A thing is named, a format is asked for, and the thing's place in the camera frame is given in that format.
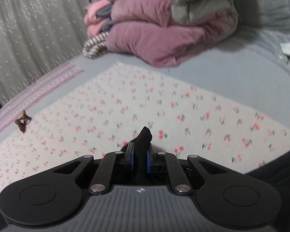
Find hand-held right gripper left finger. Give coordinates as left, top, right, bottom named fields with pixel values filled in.
left=53, top=142, right=136, bottom=195

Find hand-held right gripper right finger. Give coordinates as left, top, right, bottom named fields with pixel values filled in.
left=146, top=148, right=229, bottom=195

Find black pants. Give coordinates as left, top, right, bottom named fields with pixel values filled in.
left=118, top=126, right=157, bottom=186

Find cherry print bed cover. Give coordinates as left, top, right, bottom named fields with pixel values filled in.
left=0, top=61, right=290, bottom=215

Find pink striped cloth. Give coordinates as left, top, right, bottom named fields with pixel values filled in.
left=0, top=61, right=85, bottom=142

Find brown hair claw clip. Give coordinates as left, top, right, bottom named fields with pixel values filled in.
left=14, top=110, right=32, bottom=134

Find brown white striped cloth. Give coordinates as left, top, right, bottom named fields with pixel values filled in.
left=82, top=31, right=109, bottom=60

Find grey-blue bed sheet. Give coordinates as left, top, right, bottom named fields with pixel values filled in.
left=0, top=26, right=290, bottom=150

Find folded mauve comforter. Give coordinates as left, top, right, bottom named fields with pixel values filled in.
left=104, top=0, right=240, bottom=67

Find pink fleece blanket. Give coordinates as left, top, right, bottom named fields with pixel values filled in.
left=84, top=0, right=116, bottom=39

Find grey flower print curtain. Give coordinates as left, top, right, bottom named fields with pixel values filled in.
left=0, top=0, right=104, bottom=99

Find grey quilted blanket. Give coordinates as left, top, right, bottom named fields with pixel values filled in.
left=232, top=0, right=290, bottom=34

